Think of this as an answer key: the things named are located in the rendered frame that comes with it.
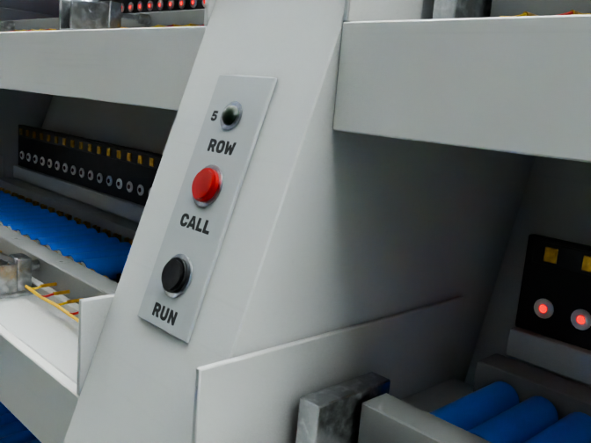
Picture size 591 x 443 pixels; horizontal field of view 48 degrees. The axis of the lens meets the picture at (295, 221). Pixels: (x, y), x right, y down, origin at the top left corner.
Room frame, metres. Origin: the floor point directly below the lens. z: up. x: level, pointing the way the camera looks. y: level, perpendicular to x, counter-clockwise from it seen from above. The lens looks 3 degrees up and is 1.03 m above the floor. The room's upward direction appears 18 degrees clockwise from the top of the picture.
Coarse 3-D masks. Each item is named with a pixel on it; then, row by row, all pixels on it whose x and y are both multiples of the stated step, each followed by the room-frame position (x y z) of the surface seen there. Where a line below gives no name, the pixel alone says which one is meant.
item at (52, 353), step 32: (0, 160) 0.87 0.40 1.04; (64, 192) 0.75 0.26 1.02; (96, 192) 0.70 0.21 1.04; (0, 320) 0.43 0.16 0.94; (32, 320) 0.43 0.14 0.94; (64, 320) 0.44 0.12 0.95; (96, 320) 0.33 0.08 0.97; (0, 352) 0.41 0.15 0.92; (32, 352) 0.38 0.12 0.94; (64, 352) 0.38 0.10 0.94; (0, 384) 0.41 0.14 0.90; (32, 384) 0.38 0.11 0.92; (64, 384) 0.35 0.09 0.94; (32, 416) 0.38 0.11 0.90; (64, 416) 0.35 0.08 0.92
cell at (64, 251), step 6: (78, 246) 0.55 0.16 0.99; (84, 246) 0.55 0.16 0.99; (90, 246) 0.55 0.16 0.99; (96, 246) 0.55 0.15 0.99; (102, 246) 0.56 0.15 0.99; (108, 246) 0.56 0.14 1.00; (114, 246) 0.56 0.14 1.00; (120, 246) 0.57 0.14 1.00; (126, 246) 0.57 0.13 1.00; (60, 252) 0.53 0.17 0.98; (66, 252) 0.53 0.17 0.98; (72, 252) 0.54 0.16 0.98; (78, 252) 0.54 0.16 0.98
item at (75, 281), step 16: (0, 224) 0.58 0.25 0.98; (0, 240) 0.54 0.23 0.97; (16, 240) 0.53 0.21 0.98; (32, 240) 0.54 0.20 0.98; (32, 256) 0.50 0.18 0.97; (48, 256) 0.50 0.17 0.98; (32, 272) 0.50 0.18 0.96; (48, 272) 0.48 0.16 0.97; (64, 272) 0.46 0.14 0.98; (80, 272) 0.46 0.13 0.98; (96, 272) 0.46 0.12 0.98; (32, 288) 0.46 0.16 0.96; (64, 288) 0.46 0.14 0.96; (80, 288) 0.45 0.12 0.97; (96, 288) 0.43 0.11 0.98; (112, 288) 0.43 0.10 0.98
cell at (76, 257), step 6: (84, 252) 0.53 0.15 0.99; (90, 252) 0.53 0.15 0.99; (96, 252) 0.53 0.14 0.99; (102, 252) 0.53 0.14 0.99; (108, 252) 0.54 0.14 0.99; (114, 252) 0.54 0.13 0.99; (120, 252) 0.54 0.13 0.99; (126, 252) 0.55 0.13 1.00; (72, 258) 0.52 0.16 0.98; (78, 258) 0.52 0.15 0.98; (84, 258) 0.52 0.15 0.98; (90, 258) 0.52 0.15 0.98
